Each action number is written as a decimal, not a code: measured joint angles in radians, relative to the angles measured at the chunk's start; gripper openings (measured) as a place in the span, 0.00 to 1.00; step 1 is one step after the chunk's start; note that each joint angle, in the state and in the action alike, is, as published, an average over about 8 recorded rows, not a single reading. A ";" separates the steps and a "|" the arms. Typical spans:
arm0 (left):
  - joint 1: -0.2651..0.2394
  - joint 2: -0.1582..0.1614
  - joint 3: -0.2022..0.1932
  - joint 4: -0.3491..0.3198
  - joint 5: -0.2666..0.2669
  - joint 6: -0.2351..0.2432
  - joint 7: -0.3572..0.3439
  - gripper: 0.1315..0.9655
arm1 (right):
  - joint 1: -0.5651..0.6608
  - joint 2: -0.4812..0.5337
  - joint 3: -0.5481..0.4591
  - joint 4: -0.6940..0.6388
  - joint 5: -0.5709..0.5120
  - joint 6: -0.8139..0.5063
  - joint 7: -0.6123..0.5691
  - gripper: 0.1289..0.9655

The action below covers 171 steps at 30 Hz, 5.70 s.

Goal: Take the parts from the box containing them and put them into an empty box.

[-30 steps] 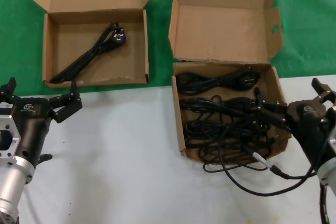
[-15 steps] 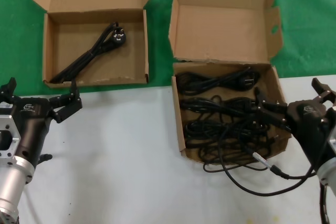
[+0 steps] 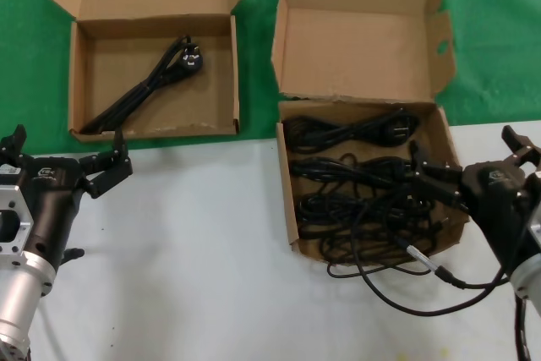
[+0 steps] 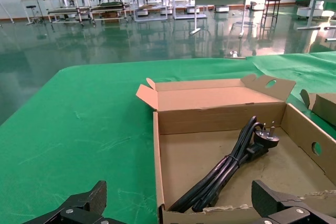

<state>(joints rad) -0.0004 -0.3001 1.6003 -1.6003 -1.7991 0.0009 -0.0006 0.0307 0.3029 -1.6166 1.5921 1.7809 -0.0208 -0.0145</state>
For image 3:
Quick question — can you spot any brown cardboard box with cables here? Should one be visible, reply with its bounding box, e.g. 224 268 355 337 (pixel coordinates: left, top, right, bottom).
270 0 471 267

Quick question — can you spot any right arm cable harness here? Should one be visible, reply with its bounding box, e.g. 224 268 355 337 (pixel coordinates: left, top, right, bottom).
512 297 541 361

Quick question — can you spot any black cable with silver connector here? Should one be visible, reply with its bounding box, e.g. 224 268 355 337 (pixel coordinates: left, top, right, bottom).
353 198 515 318

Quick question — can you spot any empty-type brown cardboard box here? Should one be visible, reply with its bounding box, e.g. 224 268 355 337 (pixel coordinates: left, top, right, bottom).
48 0 254 142

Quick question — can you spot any thin black cable loop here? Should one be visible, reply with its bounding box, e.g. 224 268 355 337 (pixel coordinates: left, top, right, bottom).
327 250 434 280

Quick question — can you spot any arm cable harness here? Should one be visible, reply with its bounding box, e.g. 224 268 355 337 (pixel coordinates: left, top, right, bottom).
23 331 40 361
512 297 541 361

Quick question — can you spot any black knob on left arm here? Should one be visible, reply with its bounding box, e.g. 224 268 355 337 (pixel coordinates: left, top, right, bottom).
58 247 85 267

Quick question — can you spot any left silver camera bracket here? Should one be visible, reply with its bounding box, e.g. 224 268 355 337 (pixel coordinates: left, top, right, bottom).
0 185 35 271

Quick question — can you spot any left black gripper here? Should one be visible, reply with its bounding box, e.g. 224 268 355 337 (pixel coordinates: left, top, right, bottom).
0 123 134 271

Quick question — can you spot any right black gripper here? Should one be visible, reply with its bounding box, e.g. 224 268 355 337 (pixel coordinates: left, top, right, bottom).
407 125 541 276

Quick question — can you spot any black power cord bundle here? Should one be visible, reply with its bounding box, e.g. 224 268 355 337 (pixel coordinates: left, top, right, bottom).
290 153 428 187
295 189 445 260
79 35 205 134
281 109 422 153

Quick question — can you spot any left arm cable harness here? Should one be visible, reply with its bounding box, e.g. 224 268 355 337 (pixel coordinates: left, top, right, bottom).
23 331 40 361

